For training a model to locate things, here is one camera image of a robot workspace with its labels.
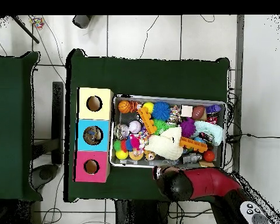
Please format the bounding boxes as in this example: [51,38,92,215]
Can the yellow ball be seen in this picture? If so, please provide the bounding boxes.
[142,102,155,115]

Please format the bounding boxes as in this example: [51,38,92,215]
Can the black upright bar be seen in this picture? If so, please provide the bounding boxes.
[51,81,65,165]

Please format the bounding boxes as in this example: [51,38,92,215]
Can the long flat orange toy brick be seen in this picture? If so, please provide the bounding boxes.
[179,136,208,154]

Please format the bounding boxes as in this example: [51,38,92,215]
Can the small orange basketball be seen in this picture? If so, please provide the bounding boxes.
[118,100,133,114]

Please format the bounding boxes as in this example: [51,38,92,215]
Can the clear shallow mesh bin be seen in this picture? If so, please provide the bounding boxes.
[110,94,227,173]

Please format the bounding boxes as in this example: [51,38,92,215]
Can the brown toy football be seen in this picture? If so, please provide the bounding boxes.
[192,105,207,120]

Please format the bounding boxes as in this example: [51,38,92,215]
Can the cream knitted cloth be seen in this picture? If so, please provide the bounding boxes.
[144,126,184,162]

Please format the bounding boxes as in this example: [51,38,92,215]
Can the orange toy brick round studs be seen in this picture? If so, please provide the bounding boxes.
[138,107,158,136]

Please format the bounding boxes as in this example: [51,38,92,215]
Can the small colourful item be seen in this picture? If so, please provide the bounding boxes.
[30,16,46,30]

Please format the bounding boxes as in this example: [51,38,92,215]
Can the grey object on floor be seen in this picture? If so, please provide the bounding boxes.
[72,15,95,29]

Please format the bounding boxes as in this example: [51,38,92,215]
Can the black stick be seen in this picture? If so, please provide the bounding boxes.
[9,15,40,44]

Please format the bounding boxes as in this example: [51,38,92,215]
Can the wooden box three holes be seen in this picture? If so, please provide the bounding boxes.
[74,87,115,183]

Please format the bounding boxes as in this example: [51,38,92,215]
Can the dark green side table cloth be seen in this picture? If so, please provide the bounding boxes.
[0,51,42,202]

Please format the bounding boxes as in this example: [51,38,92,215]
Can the purple spiky ball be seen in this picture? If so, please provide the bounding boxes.
[179,118,197,140]

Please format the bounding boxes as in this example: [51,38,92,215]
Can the light blue cloth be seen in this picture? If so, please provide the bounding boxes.
[194,120,224,146]

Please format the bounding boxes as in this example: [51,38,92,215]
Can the grey round base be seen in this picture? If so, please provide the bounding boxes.
[31,164,61,190]

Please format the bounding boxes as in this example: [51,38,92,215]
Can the blue spiky ball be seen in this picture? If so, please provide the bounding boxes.
[152,101,172,121]

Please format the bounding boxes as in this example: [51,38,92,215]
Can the green spiky ball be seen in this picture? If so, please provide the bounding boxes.
[153,119,169,136]

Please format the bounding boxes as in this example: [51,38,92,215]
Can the black power cable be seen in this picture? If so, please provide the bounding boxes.
[226,132,280,143]

